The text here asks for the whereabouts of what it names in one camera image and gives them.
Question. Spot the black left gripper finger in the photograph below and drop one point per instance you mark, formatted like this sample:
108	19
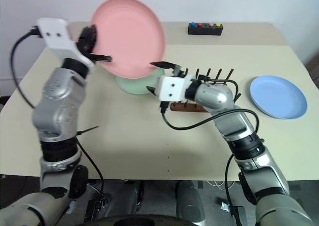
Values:
102	58

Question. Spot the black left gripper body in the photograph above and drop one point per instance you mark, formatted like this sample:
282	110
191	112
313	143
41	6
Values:
87	40

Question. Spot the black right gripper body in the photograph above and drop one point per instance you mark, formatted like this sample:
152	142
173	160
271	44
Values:
179	72

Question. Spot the pink plate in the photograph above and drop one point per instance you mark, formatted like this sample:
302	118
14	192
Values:
129	36

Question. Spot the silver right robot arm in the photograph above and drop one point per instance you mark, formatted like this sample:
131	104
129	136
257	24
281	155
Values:
219	96

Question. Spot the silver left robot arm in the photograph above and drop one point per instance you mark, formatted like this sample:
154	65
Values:
57	104

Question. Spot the wooden dish rack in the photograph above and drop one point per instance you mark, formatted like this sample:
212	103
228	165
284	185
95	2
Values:
187	107

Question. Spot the green plate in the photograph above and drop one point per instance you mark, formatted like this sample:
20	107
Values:
132	86

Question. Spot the black button box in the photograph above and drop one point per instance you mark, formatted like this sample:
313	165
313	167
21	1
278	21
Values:
204	31

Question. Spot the blue plate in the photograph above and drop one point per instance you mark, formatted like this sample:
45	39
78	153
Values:
277	96

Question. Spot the dark grey rounded shape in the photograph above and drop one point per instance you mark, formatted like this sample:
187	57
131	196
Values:
189	201
134	193

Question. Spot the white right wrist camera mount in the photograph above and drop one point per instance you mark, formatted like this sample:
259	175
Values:
172	87

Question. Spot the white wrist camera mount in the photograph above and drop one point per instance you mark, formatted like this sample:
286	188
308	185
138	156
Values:
172	87
58	40

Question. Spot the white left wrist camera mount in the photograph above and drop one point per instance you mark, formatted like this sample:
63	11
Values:
58	40

